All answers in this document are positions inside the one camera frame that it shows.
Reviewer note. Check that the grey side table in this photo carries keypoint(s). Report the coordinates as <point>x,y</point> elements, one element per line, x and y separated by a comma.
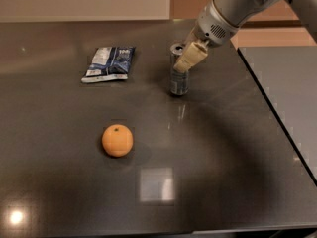
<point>287,76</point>

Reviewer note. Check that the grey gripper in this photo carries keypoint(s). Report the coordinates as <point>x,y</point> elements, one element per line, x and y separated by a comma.
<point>212,29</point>

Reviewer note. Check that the silver redbull can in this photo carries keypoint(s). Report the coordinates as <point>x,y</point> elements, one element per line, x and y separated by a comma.
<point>179,82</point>

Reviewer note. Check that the blue white snack bag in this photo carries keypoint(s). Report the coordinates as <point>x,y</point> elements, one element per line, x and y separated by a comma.
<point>109,63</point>

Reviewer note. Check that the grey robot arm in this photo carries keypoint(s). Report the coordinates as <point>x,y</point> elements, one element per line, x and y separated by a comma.
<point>238,12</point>

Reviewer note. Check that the orange fruit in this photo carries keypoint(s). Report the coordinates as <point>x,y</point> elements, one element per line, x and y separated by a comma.
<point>117,140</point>

